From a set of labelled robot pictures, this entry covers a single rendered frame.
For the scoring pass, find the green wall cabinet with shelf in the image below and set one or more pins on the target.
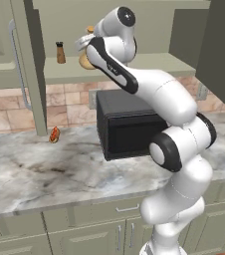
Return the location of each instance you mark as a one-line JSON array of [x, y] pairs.
[[157, 64]]

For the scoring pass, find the open green cabinet door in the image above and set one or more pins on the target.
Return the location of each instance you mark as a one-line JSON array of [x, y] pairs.
[[35, 66], [220, 53]]

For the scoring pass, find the red and tan hot dog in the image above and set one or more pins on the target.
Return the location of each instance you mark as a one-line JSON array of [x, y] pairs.
[[54, 134]]

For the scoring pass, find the green base cabinet door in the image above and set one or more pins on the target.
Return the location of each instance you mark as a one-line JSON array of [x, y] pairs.
[[15, 247], [84, 237], [217, 229], [140, 235]]

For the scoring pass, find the tan oil and vinegar bottle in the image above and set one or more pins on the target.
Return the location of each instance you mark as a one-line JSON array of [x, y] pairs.
[[85, 63]]

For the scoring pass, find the black microwave oven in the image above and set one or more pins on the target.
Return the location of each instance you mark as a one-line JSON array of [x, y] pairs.
[[124, 129]]

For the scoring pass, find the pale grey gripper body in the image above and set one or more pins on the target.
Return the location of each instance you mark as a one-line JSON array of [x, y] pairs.
[[83, 42]]

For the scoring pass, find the grey wall outlet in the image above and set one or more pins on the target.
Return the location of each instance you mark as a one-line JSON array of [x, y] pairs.
[[92, 99], [202, 91]]

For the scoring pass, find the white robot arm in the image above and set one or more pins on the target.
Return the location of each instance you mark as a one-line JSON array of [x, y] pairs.
[[171, 96]]

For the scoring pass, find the green drawer front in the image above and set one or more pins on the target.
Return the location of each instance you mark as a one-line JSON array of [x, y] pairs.
[[15, 225], [101, 210], [224, 191]]

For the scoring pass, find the brown shaker with black cap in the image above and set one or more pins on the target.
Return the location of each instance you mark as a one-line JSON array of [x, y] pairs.
[[60, 54]]

